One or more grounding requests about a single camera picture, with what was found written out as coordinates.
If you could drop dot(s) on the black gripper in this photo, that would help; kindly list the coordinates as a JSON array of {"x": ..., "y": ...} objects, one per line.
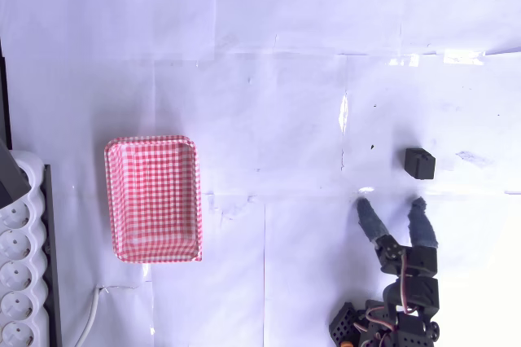
[{"x": 421, "y": 258}]

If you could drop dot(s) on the small black cube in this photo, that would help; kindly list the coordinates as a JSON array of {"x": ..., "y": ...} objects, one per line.
[{"x": 420, "y": 163}]

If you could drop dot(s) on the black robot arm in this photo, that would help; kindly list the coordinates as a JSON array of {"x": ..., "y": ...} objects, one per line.
[{"x": 419, "y": 294}]

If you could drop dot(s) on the pink checkered tray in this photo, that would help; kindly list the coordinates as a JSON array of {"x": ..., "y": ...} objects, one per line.
[{"x": 154, "y": 200}]

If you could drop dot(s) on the black shelf board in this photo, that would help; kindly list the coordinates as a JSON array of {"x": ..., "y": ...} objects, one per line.
[{"x": 52, "y": 241}]

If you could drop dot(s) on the white power strip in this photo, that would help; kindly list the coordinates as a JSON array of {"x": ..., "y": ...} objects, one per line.
[{"x": 20, "y": 249}]

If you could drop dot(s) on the dark grey box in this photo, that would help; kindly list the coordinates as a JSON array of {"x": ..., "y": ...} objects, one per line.
[{"x": 10, "y": 180}]

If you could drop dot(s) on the black pegboard panel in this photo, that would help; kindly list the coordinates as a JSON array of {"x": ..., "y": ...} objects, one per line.
[{"x": 4, "y": 98}]

